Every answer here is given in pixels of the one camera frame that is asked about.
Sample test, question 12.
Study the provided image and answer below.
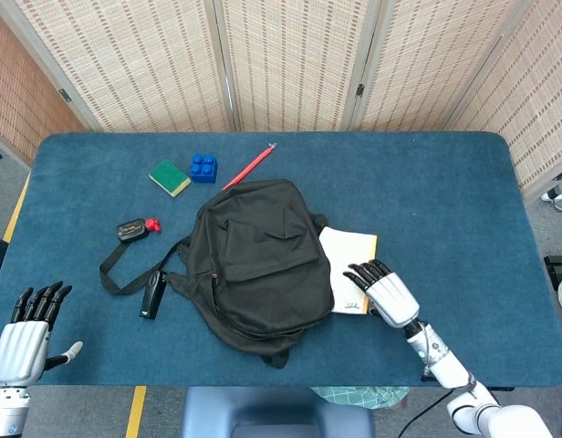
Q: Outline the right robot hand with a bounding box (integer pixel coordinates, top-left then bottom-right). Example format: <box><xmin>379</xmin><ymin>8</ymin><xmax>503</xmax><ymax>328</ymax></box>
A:
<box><xmin>342</xmin><ymin>258</ymin><xmax>422</xmax><ymax>329</ymax></box>

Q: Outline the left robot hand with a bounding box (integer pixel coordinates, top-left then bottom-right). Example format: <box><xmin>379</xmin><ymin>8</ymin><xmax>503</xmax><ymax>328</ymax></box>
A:
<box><xmin>0</xmin><ymin>280</ymin><xmax>84</xmax><ymax>388</ymax></box>

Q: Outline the black box on floor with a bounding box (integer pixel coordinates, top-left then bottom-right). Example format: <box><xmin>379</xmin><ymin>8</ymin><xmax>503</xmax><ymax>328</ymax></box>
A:
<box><xmin>543</xmin><ymin>255</ymin><xmax>562</xmax><ymax>285</ymax></box>

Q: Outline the blue building block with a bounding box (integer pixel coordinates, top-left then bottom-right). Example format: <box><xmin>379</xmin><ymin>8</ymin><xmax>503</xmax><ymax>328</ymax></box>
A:
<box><xmin>190</xmin><ymin>153</ymin><xmax>218</xmax><ymax>185</ymax></box>

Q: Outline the green and yellow sponge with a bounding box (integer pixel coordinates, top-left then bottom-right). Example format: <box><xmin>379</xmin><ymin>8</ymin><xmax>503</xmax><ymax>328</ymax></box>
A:
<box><xmin>148</xmin><ymin>159</ymin><xmax>193</xmax><ymax>199</ymax></box>

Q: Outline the yellow floor tape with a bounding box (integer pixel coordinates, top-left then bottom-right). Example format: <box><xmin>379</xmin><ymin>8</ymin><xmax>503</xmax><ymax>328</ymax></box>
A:
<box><xmin>125</xmin><ymin>385</ymin><xmax>148</xmax><ymax>438</ymax></box>
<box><xmin>2</xmin><ymin>172</ymin><xmax>32</xmax><ymax>243</ymax></box>

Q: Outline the woven screen panel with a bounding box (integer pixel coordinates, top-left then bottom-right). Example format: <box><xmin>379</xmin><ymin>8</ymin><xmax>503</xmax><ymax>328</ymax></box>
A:
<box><xmin>0</xmin><ymin>4</ymin><xmax>88</xmax><ymax>165</ymax></box>
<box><xmin>349</xmin><ymin>0</ymin><xmax>536</xmax><ymax>133</ymax></box>
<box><xmin>212</xmin><ymin>0</ymin><xmax>382</xmax><ymax>133</ymax></box>
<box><xmin>0</xmin><ymin>0</ymin><xmax>239</xmax><ymax>133</ymax></box>
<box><xmin>444</xmin><ymin>0</ymin><xmax>562</xmax><ymax>197</ymax></box>

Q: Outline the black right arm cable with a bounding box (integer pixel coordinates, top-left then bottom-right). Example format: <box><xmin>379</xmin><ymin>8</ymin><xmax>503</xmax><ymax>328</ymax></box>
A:
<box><xmin>396</xmin><ymin>389</ymin><xmax>455</xmax><ymax>438</ymax></box>

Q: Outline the red pen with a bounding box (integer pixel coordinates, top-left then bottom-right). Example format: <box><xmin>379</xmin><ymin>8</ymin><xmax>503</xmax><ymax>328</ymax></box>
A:
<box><xmin>222</xmin><ymin>142</ymin><xmax>278</xmax><ymax>191</ymax></box>

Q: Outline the green checked cloth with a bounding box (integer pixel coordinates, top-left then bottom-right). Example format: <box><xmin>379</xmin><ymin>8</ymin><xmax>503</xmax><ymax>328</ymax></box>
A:
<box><xmin>310</xmin><ymin>386</ymin><xmax>409</xmax><ymax>411</ymax></box>

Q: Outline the black red small gadget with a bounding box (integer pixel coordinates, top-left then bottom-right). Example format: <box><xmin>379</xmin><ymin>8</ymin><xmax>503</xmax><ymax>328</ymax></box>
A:
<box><xmin>116</xmin><ymin>217</ymin><xmax>163</xmax><ymax>243</ymax></box>

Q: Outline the blue padded seat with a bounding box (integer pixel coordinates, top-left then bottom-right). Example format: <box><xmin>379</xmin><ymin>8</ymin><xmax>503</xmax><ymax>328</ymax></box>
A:
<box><xmin>180</xmin><ymin>386</ymin><xmax>376</xmax><ymax>438</ymax></box>

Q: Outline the black backpack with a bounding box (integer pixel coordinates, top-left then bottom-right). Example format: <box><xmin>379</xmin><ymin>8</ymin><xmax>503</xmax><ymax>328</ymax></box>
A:
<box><xmin>99</xmin><ymin>178</ymin><xmax>336</xmax><ymax>370</ymax></box>

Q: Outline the white and yellow notebook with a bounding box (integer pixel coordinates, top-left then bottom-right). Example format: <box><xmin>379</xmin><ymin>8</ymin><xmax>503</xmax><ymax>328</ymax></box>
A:
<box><xmin>317</xmin><ymin>226</ymin><xmax>379</xmax><ymax>316</ymax></box>

